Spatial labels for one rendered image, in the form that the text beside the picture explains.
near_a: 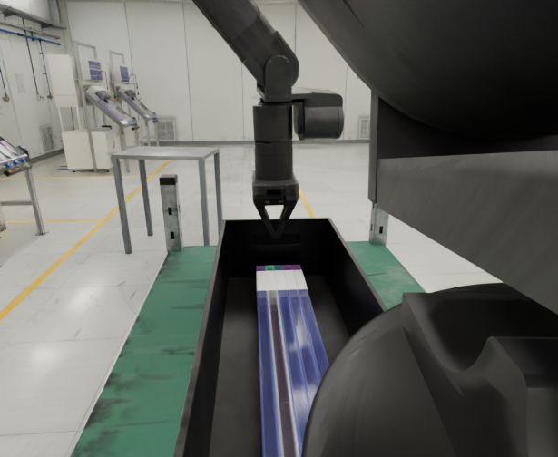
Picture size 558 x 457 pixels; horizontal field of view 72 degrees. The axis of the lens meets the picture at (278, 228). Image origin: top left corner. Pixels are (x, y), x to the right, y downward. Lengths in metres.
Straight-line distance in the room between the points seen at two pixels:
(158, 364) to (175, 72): 9.16
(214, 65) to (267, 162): 8.90
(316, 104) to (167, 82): 9.04
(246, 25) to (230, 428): 0.44
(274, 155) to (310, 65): 8.99
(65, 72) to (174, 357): 6.46
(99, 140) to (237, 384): 6.42
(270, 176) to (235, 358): 0.25
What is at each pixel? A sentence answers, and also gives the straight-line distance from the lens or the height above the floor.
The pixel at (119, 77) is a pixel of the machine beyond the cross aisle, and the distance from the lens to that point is 8.21.
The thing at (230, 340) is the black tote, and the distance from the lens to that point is 0.50.
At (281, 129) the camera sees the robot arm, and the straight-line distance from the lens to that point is 0.55.
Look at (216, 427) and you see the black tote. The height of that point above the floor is 0.96.
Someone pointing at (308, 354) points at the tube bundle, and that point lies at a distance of 0.42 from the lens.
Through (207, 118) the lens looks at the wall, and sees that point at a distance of 9.47.
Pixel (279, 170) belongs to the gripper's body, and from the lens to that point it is 0.56.
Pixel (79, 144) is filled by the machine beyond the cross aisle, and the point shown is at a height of 0.44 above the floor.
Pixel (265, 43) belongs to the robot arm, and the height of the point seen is 1.31.
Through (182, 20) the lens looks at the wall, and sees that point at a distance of 9.60.
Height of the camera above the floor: 1.25
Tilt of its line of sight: 20 degrees down
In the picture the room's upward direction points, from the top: straight up
